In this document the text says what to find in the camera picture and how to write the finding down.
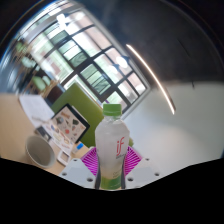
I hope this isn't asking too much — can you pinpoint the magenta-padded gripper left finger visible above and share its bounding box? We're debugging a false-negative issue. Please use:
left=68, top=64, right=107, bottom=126
left=59, top=146, right=101, bottom=190

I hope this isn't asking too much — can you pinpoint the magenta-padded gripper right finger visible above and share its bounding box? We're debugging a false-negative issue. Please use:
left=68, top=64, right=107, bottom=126
left=123, top=145, right=162, bottom=190

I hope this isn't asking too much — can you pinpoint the green-capped clear drink bottle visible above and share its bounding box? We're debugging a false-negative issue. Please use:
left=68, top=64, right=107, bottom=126
left=94, top=102, right=131, bottom=191

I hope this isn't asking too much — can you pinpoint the small blue-capped white bottle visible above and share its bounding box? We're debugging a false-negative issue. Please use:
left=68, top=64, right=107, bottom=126
left=71, top=141, right=85, bottom=155

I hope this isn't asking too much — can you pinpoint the beige paper cup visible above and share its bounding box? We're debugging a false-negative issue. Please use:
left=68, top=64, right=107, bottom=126
left=25, top=134, right=57, bottom=168

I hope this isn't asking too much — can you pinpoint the black laptop with stickers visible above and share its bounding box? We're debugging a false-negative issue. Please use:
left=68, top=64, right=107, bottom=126
left=50, top=102, right=91, bottom=145

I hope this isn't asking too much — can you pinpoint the green upholstered bench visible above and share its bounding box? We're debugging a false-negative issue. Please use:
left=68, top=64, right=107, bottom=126
left=50, top=82, right=135, bottom=150

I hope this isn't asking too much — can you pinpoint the white paper sheet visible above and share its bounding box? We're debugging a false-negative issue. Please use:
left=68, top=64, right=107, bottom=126
left=18, top=93, right=55, bottom=128

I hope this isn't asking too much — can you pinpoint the long linear ceiling light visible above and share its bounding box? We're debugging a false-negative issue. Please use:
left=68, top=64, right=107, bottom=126
left=125, top=43, right=177, bottom=116

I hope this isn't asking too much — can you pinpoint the group of wooden green-seated chairs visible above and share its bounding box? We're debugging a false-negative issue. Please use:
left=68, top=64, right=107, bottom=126
left=12, top=39, right=52, bottom=95

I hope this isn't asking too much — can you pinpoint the group of pendant lamps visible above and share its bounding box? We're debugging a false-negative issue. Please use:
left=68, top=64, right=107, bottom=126
left=55, top=12, right=130, bottom=69

